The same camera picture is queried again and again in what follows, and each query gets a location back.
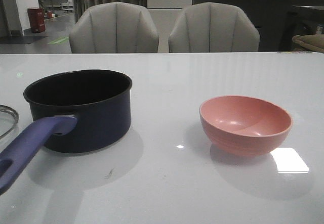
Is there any pink bowl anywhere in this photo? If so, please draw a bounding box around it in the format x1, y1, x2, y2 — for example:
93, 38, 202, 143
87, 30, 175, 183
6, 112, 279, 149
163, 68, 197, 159
199, 95, 293, 156

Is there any glass lid blue knob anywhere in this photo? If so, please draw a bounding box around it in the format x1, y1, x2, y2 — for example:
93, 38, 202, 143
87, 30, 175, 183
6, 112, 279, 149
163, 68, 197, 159
1, 105, 19, 139

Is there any dark blue saucepan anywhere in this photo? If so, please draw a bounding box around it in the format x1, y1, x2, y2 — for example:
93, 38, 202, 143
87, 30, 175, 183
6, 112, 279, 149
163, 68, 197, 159
1, 69, 132, 193

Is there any right beige chair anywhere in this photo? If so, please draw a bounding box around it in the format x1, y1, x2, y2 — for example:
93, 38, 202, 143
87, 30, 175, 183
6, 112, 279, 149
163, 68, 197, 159
168, 2, 260, 53

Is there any beige chair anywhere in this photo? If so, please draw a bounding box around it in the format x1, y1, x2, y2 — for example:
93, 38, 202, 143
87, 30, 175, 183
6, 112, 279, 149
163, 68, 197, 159
168, 2, 260, 53
69, 2, 159, 54

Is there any left beige chair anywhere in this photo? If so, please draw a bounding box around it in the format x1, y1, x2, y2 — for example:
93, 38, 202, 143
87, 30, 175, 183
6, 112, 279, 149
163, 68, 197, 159
69, 2, 159, 54

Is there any grey counter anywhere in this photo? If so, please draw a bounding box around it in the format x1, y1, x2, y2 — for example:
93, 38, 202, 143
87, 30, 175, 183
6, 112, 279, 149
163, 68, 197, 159
192, 0, 323, 52

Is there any red trash bin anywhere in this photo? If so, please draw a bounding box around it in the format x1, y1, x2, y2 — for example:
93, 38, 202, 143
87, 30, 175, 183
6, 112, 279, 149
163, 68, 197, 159
27, 8, 46, 33

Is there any dark floor mat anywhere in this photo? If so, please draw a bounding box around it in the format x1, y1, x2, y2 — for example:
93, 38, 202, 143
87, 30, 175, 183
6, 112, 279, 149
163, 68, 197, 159
1, 36, 47, 44

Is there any beige cushion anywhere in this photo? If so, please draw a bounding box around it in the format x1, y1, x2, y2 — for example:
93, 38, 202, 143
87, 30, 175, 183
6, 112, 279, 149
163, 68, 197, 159
292, 34, 323, 53

